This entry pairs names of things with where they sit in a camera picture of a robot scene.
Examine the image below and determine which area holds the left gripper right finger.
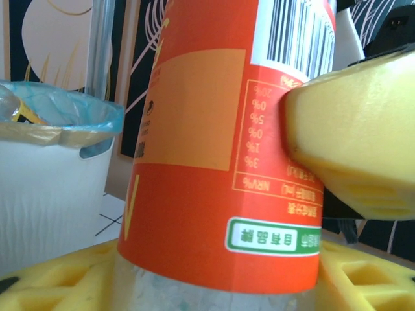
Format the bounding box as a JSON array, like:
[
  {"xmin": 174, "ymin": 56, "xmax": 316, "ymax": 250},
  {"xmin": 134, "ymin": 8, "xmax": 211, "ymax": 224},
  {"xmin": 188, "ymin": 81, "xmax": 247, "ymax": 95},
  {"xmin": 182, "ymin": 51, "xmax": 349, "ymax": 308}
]
[{"xmin": 291, "ymin": 241, "xmax": 415, "ymax": 311}]

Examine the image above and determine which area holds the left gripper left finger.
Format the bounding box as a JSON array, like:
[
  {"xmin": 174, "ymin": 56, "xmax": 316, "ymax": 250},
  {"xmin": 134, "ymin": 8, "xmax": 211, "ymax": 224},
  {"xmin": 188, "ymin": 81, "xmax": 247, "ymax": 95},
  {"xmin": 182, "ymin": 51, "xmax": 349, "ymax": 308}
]
[{"xmin": 0, "ymin": 238, "xmax": 147, "ymax": 311}]

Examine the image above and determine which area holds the orange label bottle brown cap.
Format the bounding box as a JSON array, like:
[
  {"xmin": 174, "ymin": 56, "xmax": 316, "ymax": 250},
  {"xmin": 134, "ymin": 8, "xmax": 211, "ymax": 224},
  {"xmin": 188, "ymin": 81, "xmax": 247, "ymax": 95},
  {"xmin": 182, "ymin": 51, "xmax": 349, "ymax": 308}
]
[{"xmin": 116, "ymin": 0, "xmax": 338, "ymax": 311}]

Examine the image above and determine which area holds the white waste bin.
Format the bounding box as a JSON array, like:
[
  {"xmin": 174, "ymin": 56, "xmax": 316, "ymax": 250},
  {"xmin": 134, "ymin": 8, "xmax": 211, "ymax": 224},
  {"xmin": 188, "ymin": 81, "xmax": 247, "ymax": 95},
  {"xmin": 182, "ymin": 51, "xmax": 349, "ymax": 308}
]
[{"xmin": 0, "ymin": 128, "xmax": 117, "ymax": 279}]

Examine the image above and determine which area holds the blue plastic bin bag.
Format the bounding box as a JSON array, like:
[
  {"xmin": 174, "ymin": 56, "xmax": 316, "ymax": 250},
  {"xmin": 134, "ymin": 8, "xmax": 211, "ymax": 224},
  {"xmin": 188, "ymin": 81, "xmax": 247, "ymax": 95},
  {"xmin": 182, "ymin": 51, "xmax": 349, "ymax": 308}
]
[{"xmin": 0, "ymin": 79, "xmax": 126, "ymax": 160}]

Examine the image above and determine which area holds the aluminium frame post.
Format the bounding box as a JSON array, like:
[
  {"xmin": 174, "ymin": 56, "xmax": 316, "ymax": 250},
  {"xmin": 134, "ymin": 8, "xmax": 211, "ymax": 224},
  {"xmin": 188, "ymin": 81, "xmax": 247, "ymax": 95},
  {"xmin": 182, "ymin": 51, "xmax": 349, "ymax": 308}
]
[{"xmin": 86, "ymin": 0, "xmax": 114, "ymax": 103}]

